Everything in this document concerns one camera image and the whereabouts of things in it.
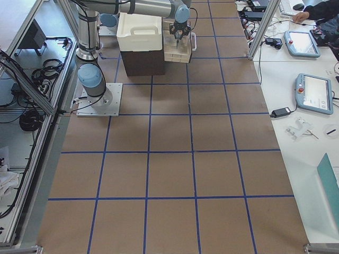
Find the upper teach pendant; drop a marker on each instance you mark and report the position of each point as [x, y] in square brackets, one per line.
[301, 44]

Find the aluminium frame post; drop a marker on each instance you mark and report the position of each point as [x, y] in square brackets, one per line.
[266, 20]

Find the lower teach pendant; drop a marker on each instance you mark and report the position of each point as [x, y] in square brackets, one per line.
[314, 94]

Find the black power adapter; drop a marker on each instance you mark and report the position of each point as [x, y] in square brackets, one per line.
[281, 112]

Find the white plastic tray cabinet top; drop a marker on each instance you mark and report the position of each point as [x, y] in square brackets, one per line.
[139, 32]

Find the teach pendant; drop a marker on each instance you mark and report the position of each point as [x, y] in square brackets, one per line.
[301, 44]
[314, 94]

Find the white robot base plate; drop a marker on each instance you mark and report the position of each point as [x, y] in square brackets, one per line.
[108, 105]

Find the wooden drawer with white handle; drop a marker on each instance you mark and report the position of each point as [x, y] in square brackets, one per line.
[179, 52]

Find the person hand at desk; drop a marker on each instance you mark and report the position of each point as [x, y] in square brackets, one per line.
[300, 17]

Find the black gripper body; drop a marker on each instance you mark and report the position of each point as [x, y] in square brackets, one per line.
[179, 28]

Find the dark brown cabinet body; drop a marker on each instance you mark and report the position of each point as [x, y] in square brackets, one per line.
[143, 63]

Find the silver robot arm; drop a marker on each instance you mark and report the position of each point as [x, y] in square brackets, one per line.
[89, 72]

